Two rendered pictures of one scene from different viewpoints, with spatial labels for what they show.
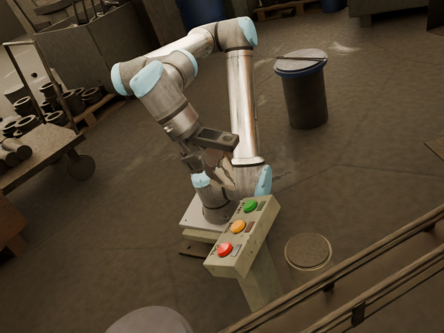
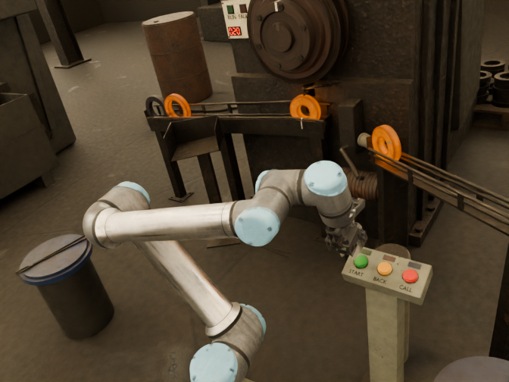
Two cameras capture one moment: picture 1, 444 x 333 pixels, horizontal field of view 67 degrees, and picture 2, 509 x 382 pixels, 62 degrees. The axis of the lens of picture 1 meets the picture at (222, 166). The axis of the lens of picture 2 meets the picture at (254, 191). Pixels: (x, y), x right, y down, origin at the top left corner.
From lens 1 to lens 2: 137 cm
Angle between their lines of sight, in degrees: 72
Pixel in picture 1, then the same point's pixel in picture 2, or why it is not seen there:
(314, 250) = (393, 250)
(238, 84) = (174, 244)
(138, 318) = not seen: outside the picture
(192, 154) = (352, 232)
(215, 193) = (243, 371)
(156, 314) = not seen: outside the picture
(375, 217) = (275, 295)
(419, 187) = (254, 263)
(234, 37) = (138, 202)
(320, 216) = not seen: hidden behind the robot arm
